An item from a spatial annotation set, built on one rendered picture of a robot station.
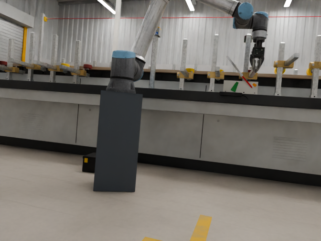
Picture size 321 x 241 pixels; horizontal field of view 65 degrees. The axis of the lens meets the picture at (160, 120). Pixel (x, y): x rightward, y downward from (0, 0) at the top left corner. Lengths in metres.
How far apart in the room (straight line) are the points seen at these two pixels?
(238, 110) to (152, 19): 0.96
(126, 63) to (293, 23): 8.71
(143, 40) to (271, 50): 8.11
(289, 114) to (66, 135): 2.08
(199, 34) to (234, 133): 7.86
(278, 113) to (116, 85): 1.26
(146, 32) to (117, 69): 0.37
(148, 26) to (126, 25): 9.15
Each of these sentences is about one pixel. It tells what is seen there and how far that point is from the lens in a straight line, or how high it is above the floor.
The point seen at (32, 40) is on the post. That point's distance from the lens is 2.84.
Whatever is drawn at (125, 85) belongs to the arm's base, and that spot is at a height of 0.65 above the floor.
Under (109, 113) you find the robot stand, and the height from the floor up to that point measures 0.47.
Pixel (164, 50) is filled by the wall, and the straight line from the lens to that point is 10.05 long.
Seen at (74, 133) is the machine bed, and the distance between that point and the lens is 2.73.
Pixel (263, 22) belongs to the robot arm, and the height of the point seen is 1.12.
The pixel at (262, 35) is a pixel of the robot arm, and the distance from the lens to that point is 1.81.
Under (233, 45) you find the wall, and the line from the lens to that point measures 9.70.
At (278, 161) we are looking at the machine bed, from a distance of 2.38.
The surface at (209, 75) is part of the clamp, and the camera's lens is 2.11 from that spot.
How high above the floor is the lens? 0.49
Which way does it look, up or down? 2 degrees down
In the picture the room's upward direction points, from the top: 5 degrees clockwise
